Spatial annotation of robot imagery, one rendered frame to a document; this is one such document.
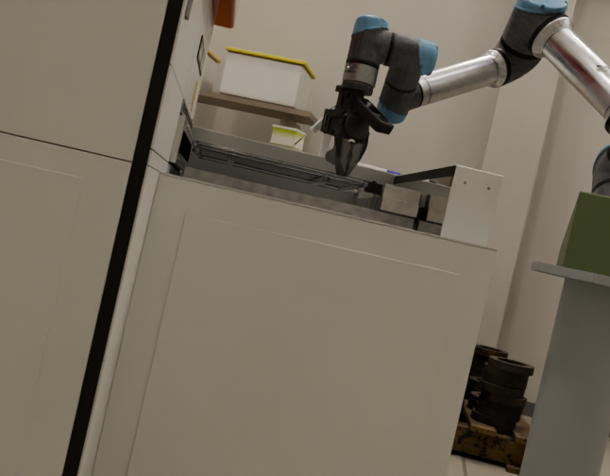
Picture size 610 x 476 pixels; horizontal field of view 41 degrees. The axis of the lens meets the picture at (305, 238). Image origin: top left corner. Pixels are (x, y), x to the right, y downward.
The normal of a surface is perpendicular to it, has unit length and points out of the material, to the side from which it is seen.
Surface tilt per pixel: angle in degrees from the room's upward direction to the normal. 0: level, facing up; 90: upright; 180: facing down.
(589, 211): 90
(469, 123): 90
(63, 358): 90
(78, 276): 90
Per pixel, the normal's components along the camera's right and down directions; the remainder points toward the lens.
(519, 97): -0.16, -0.02
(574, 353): -0.57, -0.11
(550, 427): -0.75, -0.16
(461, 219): 0.10, 0.04
